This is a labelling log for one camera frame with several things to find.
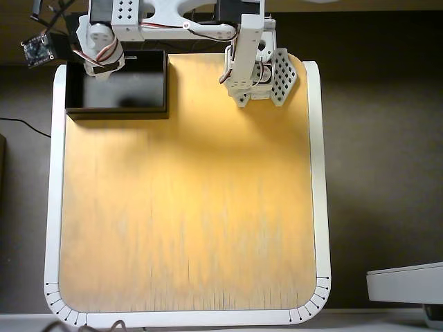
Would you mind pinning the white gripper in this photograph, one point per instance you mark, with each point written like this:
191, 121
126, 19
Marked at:
104, 70

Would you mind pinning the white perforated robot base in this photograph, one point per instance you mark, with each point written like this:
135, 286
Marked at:
284, 79

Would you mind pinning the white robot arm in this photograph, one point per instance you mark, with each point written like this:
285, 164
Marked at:
249, 52

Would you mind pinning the black rectangular bin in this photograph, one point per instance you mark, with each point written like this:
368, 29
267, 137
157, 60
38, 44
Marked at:
145, 86

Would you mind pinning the tan wooden desk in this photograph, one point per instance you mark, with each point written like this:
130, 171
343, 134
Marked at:
14, 20

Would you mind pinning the dark brown box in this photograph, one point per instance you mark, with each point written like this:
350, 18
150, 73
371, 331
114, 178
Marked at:
2, 166

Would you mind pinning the white flat device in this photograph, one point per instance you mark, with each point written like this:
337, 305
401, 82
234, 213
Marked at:
405, 283

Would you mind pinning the black camera circuit board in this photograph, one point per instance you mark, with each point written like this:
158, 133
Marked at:
38, 50

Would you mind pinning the white table edge frame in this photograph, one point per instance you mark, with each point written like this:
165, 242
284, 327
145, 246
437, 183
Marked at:
52, 207

